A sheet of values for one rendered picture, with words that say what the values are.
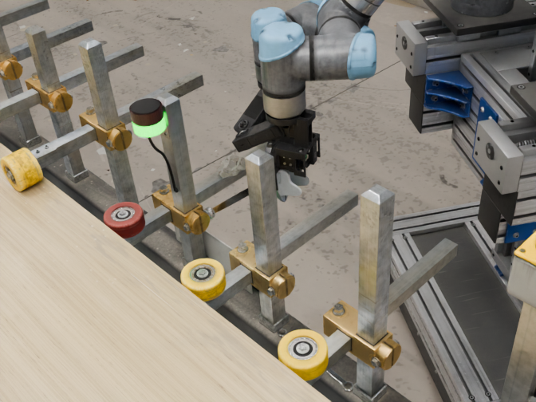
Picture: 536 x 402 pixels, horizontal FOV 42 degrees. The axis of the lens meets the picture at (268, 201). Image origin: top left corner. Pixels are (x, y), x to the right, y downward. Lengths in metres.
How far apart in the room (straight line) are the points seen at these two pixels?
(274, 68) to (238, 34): 3.01
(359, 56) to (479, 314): 1.17
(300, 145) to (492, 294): 1.11
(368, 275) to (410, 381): 1.17
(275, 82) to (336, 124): 2.12
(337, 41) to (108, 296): 0.59
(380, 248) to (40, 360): 0.58
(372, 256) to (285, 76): 0.34
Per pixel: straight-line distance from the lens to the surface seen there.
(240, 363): 1.13
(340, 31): 1.20
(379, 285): 1.10
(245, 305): 1.49
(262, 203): 1.20
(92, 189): 1.88
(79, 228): 1.44
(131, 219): 1.42
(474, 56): 1.84
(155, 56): 4.05
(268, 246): 1.27
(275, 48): 1.15
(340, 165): 3.03
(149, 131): 1.30
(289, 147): 1.26
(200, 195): 1.53
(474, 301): 2.19
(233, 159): 1.60
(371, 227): 1.02
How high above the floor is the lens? 1.79
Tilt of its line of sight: 39 degrees down
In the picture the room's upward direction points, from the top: 5 degrees counter-clockwise
